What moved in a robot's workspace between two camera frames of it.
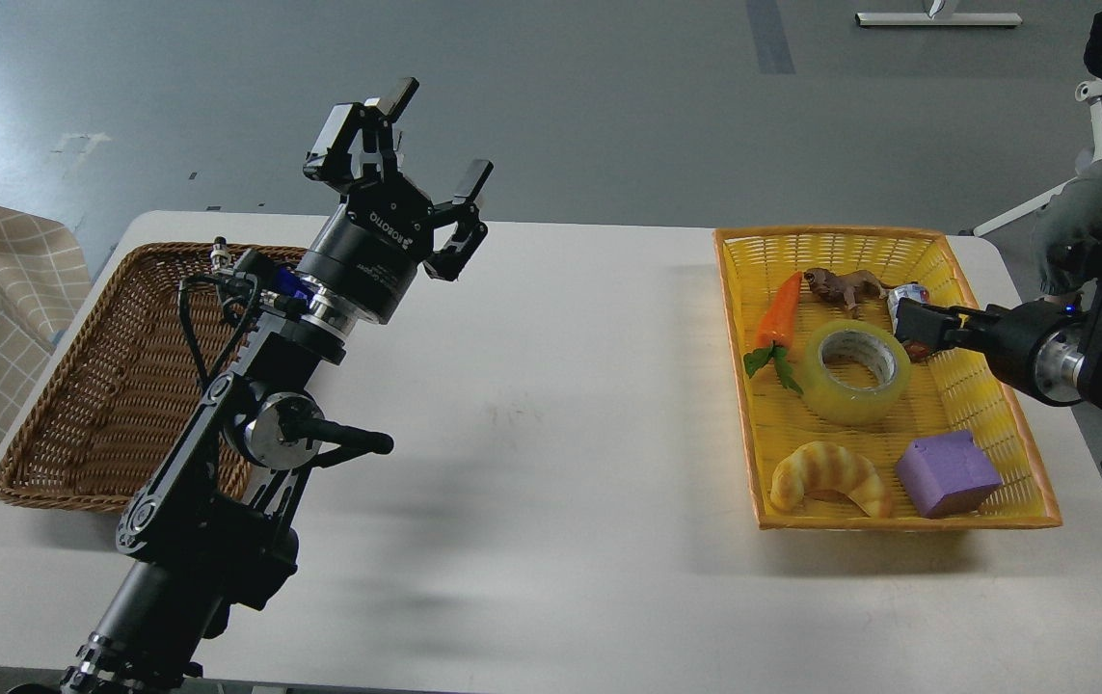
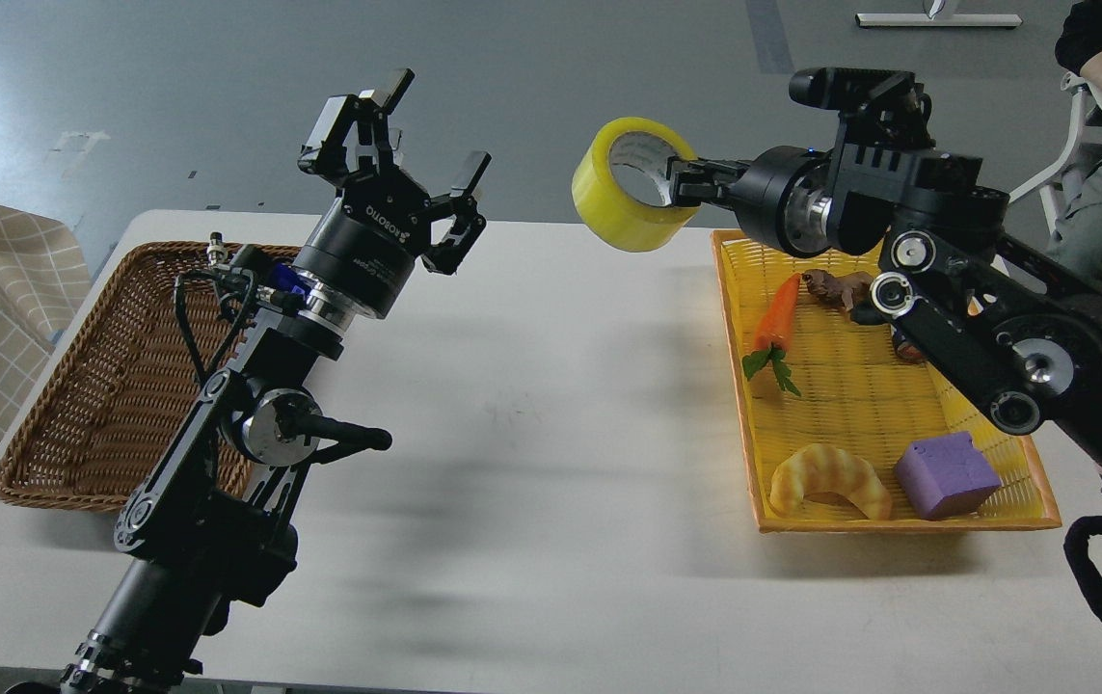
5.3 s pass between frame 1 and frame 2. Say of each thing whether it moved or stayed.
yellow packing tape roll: moved
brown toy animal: stayed
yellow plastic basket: stayed
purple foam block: stayed
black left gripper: stayed
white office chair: moved
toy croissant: stayed
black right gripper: moved
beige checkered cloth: stayed
